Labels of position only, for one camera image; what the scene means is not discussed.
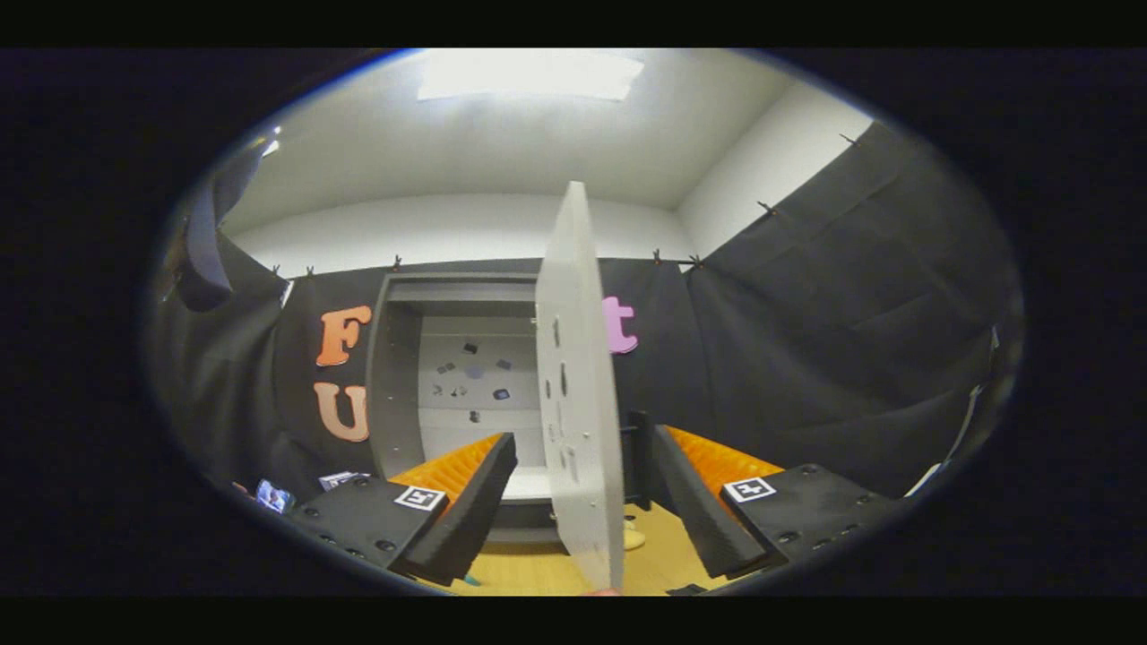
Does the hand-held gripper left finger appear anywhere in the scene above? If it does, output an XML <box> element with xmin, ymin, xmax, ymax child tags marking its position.
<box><xmin>287</xmin><ymin>432</ymin><xmax>519</xmax><ymax>588</ymax></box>

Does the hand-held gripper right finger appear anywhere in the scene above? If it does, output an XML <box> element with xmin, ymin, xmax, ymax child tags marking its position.
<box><xmin>652</xmin><ymin>424</ymin><xmax>906</xmax><ymax>581</ymax></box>

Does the grey cabinet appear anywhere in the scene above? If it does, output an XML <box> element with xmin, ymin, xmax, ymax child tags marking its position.
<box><xmin>367</xmin><ymin>271</ymin><xmax>653</xmax><ymax>546</ymax></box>

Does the dark phone with lit screen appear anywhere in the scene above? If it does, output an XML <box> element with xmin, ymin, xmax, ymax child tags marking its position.
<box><xmin>255</xmin><ymin>479</ymin><xmax>297</xmax><ymax>515</ymax></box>

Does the white sheet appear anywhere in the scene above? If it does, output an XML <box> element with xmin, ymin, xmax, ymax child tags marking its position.
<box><xmin>903</xmin><ymin>461</ymin><xmax>944</xmax><ymax>498</ymax></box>

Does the grey and black stand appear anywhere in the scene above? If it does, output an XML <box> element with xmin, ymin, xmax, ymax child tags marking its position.
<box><xmin>954</xmin><ymin>383</ymin><xmax>987</xmax><ymax>462</ymax></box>

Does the dark blue cloth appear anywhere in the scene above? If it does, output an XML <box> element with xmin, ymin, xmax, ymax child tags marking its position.
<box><xmin>175</xmin><ymin>134</ymin><xmax>280</xmax><ymax>313</ymax></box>

